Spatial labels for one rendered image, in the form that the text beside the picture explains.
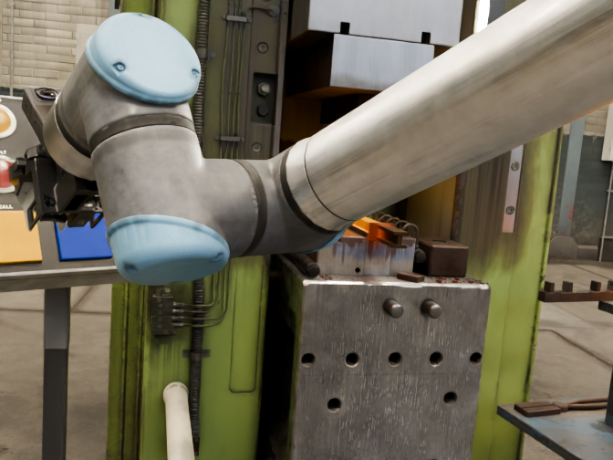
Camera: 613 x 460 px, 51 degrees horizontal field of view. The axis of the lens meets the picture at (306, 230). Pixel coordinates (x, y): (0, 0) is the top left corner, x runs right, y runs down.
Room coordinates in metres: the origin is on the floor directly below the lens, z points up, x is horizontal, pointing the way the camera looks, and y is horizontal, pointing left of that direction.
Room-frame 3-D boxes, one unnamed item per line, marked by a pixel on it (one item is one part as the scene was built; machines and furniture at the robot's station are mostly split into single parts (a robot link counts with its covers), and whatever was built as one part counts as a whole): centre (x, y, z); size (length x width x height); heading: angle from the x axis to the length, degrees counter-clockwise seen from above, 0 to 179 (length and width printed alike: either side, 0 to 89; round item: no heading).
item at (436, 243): (1.34, -0.28, 0.95); 0.12 x 0.08 x 0.06; 14
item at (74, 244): (0.93, 0.33, 1.01); 0.07 x 0.05 x 0.07; 129
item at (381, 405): (1.47, -0.12, 0.69); 0.56 x 0.38 x 0.45; 14
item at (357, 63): (1.44, -0.07, 1.32); 0.42 x 0.20 x 0.10; 14
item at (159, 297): (1.27, 0.27, 0.80); 0.06 x 0.03 x 0.14; 104
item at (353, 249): (1.44, -0.07, 0.96); 0.42 x 0.20 x 0.09; 14
